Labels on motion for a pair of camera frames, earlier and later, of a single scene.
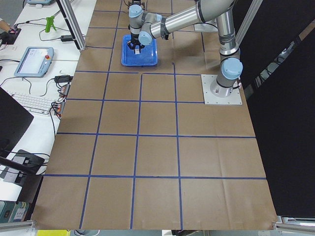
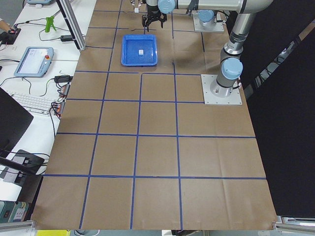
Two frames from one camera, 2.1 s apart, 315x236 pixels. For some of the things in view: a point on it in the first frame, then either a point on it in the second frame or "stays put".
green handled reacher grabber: [49, 22] stays put
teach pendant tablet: [35, 62] stays put
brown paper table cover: [136, 149] stays put
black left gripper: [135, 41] → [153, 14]
